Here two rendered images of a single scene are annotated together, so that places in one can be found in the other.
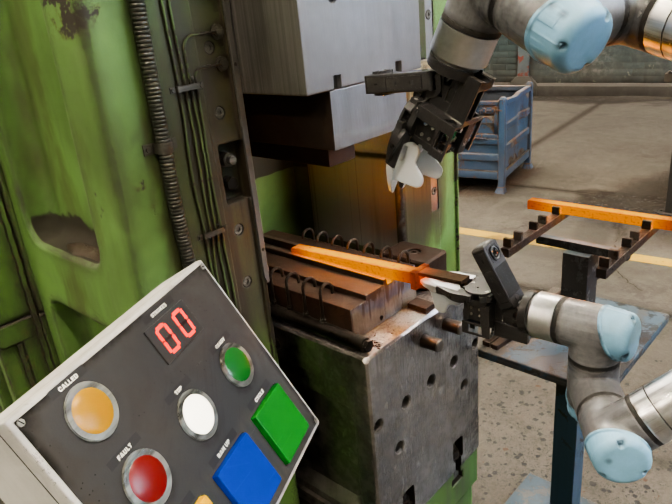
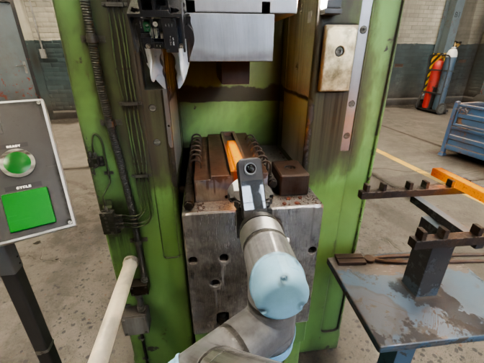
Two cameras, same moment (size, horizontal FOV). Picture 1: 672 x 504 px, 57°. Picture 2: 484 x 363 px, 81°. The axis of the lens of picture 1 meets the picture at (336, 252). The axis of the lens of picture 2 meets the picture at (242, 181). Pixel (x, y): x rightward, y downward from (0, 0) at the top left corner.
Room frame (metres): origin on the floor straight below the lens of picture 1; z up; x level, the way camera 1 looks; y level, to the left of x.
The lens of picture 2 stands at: (0.53, -0.54, 1.29)
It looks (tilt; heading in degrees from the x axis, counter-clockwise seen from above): 25 degrees down; 38
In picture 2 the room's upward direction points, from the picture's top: straight up
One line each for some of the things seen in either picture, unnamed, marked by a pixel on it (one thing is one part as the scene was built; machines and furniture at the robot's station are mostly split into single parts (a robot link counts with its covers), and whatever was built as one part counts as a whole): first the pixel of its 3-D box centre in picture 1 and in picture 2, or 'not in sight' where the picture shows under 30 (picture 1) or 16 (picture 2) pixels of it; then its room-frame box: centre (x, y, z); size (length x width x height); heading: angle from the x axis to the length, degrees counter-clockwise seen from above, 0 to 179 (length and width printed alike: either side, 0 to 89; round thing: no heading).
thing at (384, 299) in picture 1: (307, 275); (225, 159); (1.20, 0.07, 0.96); 0.42 x 0.20 x 0.09; 46
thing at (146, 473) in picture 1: (147, 478); not in sight; (0.48, 0.20, 1.09); 0.05 x 0.03 x 0.04; 136
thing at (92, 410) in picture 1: (92, 410); not in sight; (0.49, 0.24, 1.16); 0.05 x 0.03 x 0.04; 136
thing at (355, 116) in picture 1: (286, 105); (222, 41); (1.20, 0.07, 1.32); 0.42 x 0.20 x 0.10; 46
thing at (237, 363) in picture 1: (237, 364); (17, 163); (0.66, 0.14, 1.09); 0.05 x 0.03 x 0.04; 136
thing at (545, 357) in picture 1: (575, 334); (418, 290); (1.28, -0.55, 0.70); 0.40 x 0.30 x 0.02; 135
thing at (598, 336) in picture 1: (596, 330); (273, 273); (0.80, -0.38, 1.00); 0.11 x 0.08 x 0.09; 46
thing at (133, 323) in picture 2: not in sight; (137, 319); (0.88, 0.25, 0.36); 0.09 x 0.07 x 0.12; 136
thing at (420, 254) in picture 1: (414, 264); (289, 177); (1.23, -0.17, 0.95); 0.12 x 0.08 x 0.06; 46
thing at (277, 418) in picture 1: (279, 423); (29, 209); (0.65, 0.09, 1.01); 0.07 x 0.05 x 0.07; 161
